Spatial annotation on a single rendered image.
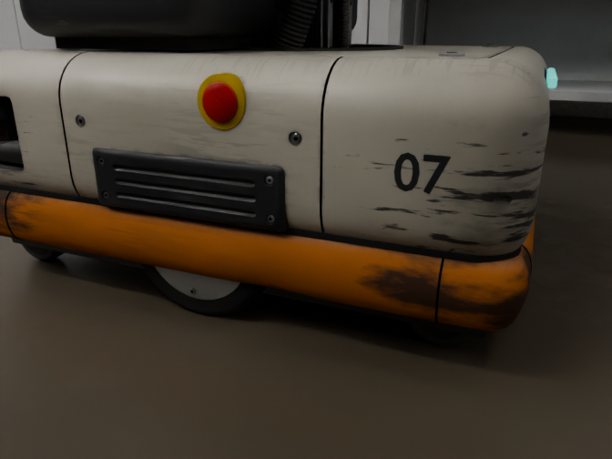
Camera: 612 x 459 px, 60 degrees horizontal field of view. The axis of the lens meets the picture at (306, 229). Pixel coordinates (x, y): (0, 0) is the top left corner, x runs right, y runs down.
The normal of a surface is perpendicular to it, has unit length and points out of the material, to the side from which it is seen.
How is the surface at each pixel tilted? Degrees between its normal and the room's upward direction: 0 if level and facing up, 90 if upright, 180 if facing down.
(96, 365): 0
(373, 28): 90
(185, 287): 93
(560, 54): 90
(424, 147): 90
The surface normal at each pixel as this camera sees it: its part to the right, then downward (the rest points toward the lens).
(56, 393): 0.00, -0.94
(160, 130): -0.39, 0.32
